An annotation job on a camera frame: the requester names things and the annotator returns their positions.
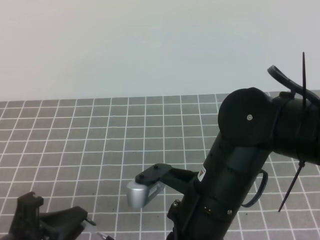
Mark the black pen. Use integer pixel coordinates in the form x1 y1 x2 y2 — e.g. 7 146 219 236
96 232 114 240

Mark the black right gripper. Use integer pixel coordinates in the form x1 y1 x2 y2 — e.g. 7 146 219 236
167 135 270 240

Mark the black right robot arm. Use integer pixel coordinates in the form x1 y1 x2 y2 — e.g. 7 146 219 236
167 87 320 240

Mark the black right camera cable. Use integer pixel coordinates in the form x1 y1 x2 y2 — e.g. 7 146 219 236
240 169 270 208

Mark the grey grid tablecloth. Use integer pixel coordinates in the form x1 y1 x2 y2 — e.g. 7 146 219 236
0 94 320 240

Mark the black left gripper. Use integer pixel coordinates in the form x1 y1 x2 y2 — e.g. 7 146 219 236
1 191 97 240

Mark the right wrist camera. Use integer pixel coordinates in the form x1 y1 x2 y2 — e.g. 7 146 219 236
126 163 173 209

